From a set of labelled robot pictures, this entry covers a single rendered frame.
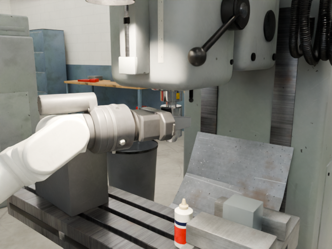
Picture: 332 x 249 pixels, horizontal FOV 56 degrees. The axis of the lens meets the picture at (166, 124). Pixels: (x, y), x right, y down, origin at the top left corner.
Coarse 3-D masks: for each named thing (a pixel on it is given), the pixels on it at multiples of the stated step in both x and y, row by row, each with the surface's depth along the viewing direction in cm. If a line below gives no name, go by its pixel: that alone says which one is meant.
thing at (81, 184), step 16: (80, 160) 80; (96, 160) 84; (64, 176) 80; (80, 176) 81; (96, 176) 85; (48, 192) 89; (64, 192) 81; (80, 192) 82; (96, 192) 85; (64, 208) 83; (80, 208) 82
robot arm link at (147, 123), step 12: (108, 108) 56; (120, 108) 57; (144, 108) 65; (120, 120) 55; (132, 120) 57; (144, 120) 58; (156, 120) 59; (168, 120) 59; (120, 132) 55; (132, 132) 57; (144, 132) 58; (156, 132) 60; (168, 132) 59; (120, 144) 57
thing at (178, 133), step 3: (180, 111) 65; (174, 114) 64; (177, 114) 64; (180, 114) 65; (180, 129) 66; (177, 132) 65; (180, 132) 66; (174, 135) 65; (177, 135) 65; (180, 135) 66
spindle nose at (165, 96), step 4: (160, 92) 64; (164, 92) 63; (168, 92) 63; (172, 92) 63; (176, 92) 63; (180, 92) 64; (160, 96) 65; (164, 96) 63; (168, 96) 63; (172, 96) 63; (180, 96) 64; (164, 100) 64; (168, 100) 63; (172, 100) 63; (176, 100) 63; (180, 100) 64
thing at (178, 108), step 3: (162, 105) 66; (165, 105) 66; (177, 105) 66; (180, 105) 66; (162, 108) 64; (165, 108) 64; (168, 108) 63; (171, 108) 63; (174, 108) 63; (177, 108) 64; (180, 108) 64; (168, 111) 64; (171, 111) 64; (174, 111) 64; (177, 111) 64
